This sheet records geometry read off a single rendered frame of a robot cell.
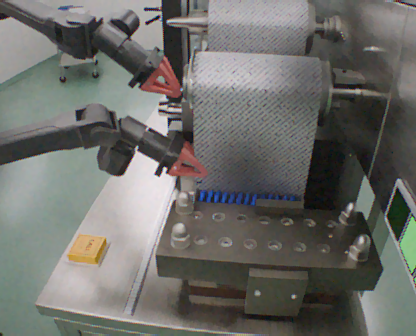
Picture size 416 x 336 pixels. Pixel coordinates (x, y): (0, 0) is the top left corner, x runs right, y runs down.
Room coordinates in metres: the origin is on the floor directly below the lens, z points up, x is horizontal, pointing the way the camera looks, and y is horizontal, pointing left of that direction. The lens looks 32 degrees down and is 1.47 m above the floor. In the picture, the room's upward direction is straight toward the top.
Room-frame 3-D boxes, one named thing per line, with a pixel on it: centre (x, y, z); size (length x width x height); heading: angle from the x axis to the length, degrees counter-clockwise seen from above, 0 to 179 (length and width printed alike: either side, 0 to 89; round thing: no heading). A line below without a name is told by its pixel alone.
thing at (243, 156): (0.59, -0.09, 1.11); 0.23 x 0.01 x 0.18; 83
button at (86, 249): (0.54, 0.27, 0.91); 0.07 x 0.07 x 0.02; 83
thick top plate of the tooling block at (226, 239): (0.47, -0.12, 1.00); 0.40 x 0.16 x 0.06; 83
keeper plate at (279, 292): (0.38, -0.12, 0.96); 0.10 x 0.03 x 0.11; 83
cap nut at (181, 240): (0.45, 0.05, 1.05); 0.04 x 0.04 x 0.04
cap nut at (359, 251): (0.41, -0.27, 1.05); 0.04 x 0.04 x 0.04
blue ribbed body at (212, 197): (0.57, -0.09, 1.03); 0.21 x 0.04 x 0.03; 83
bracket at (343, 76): (0.63, -0.27, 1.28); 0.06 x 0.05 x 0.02; 83
